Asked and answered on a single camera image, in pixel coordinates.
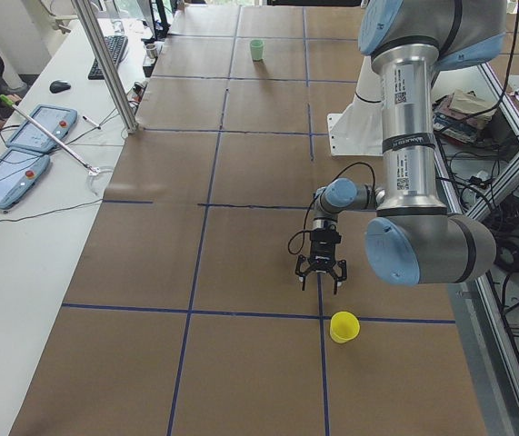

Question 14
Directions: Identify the stack of books and cloths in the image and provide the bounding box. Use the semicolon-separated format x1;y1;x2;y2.
433;90;496;144

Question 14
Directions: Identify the black computer mouse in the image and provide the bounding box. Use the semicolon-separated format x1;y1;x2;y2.
49;80;71;94

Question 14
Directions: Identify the blue teach pendant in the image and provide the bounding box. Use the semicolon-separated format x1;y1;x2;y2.
5;104;79;154
0;148;50;210

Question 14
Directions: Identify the white pedestal column with base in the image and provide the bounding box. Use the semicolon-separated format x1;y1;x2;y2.
327;56;383;156

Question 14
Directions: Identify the upper blue teach pendant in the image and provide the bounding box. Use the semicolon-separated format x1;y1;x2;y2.
5;104;79;154

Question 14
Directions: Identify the lower blue teach pendant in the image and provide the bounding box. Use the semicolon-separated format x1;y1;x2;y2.
0;148;50;210

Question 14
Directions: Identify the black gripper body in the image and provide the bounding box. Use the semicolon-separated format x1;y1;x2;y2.
308;228;341;273

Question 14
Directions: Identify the small steel cup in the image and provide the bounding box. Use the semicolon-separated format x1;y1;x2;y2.
145;44;158;59

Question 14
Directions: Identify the metal rod with green handle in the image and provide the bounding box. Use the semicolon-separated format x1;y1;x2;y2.
0;94;114;177

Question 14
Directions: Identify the yellow plastic cup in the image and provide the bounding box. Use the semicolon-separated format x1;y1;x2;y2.
329;311;360;344

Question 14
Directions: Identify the light green plastic cup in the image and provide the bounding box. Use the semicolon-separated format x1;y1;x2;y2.
249;39;264;62

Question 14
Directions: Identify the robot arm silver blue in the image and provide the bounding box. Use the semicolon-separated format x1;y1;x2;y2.
295;1;506;285

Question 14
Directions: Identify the black computer keyboard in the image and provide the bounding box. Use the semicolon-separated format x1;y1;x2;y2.
87;35;128;80

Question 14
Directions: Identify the aluminium frame post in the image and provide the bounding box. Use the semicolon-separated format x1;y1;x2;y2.
72;0;138;134

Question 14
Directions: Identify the black marker pen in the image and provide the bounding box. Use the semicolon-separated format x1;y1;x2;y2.
82;115;101;130

